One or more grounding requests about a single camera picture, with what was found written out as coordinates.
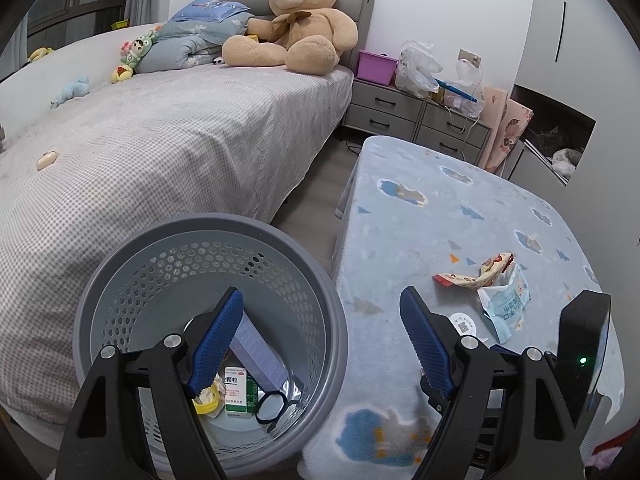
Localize black plastic ring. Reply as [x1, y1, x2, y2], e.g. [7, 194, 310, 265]
[255, 391, 290, 433]

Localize pink cloth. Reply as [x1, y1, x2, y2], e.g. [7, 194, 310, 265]
[582, 435, 626, 480]

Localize purple cartoon toothpaste box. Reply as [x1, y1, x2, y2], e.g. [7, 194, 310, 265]
[229, 310, 290, 391]

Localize white plastic bag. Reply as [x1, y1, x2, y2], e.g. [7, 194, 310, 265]
[395, 40, 443, 98]

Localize folded light blue quilt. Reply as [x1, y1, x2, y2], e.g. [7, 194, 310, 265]
[135, 17, 253, 73]

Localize large beige teddy bear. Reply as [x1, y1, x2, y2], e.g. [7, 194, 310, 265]
[221, 0, 359, 73]

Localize small green hooded doll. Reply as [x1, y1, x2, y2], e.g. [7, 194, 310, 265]
[120, 30, 161, 68]

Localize cartoon printed folded mat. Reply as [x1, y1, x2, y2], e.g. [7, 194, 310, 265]
[492, 97, 535, 176]

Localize white bundle in wardrobe niche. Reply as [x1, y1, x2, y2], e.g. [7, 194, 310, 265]
[551, 147, 586, 178]

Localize grey perforated waste basket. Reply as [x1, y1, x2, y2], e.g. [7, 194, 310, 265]
[72, 214, 349, 480]

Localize cream paper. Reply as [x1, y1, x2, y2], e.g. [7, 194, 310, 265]
[192, 374, 223, 403]

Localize blue stick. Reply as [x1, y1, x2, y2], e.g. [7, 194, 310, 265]
[434, 78, 478, 103]

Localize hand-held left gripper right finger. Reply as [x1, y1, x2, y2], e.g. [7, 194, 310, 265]
[399, 286, 586, 480]

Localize beige folded board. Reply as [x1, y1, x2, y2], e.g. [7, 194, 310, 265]
[480, 86, 510, 171]

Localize grey two-drawer nightstand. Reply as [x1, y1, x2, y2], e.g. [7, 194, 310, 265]
[414, 100, 493, 165]
[341, 77, 426, 141]

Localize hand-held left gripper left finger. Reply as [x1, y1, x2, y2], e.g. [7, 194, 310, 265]
[55, 286, 246, 480]

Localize small round white tub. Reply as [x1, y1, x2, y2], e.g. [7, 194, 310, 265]
[448, 311, 477, 337]

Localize small blue plush toy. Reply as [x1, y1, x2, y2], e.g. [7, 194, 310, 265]
[50, 77, 91, 108]

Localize blue printed pillow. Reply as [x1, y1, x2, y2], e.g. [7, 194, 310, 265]
[170, 0, 251, 25]

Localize cream cartoon snack wrapper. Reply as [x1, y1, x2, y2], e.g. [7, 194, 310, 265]
[432, 252, 515, 291]

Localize white cable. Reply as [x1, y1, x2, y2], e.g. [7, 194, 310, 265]
[447, 67, 486, 137]

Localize yellow plastic piece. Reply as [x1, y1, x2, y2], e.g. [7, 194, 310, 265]
[192, 384, 223, 415]

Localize grey wardrobe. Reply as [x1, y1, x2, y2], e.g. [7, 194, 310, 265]
[502, 0, 640, 281]

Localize green white medicine box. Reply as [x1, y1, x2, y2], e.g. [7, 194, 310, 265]
[223, 367, 261, 415]

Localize bed with grey checked sheet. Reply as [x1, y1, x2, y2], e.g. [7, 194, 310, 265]
[0, 0, 376, 426]

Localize purple plastic storage box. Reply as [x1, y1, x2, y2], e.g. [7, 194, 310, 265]
[356, 50, 399, 85]

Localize light blue wet wipes packet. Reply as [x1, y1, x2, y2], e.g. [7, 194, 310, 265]
[477, 265, 531, 345]

